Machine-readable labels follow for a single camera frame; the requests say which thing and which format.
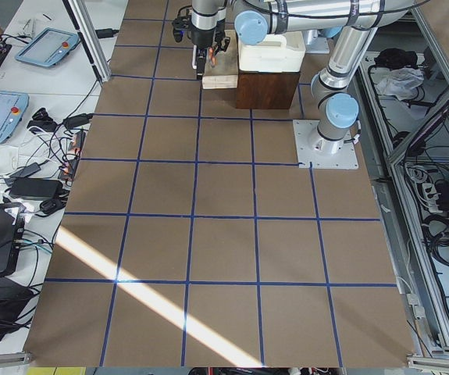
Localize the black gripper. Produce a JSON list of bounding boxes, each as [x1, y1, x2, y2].
[[191, 25, 216, 80], [212, 20, 230, 55]]

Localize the grey orange scissors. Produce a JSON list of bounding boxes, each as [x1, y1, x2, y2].
[[208, 48, 216, 67]]

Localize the wooden drawer white handle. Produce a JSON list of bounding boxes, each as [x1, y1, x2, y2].
[[202, 30, 238, 90]]

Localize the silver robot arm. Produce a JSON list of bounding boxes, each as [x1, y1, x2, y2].
[[190, 0, 415, 155]]

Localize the white plastic tray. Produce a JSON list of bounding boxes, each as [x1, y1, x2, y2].
[[238, 31, 305, 73]]

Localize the dark wooden cabinet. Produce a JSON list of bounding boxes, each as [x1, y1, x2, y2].
[[236, 70, 301, 109]]

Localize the upper blue teach pendant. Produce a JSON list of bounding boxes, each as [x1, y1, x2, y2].
[[15, 27, 80, 68]]

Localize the white crumpled cloth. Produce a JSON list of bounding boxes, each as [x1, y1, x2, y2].
[[376, 68, 424, 101]]

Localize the black power brick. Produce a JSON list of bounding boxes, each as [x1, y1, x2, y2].
[[9, 177, 62, 200]]

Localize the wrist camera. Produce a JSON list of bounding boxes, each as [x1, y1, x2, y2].
[[172, 9, 191, 43]]

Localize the aluminium frame post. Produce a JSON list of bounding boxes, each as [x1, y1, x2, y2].
[[62, 0, 111, 84]]

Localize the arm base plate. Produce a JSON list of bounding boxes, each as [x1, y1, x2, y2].
[[292, 120, 359, 170]]

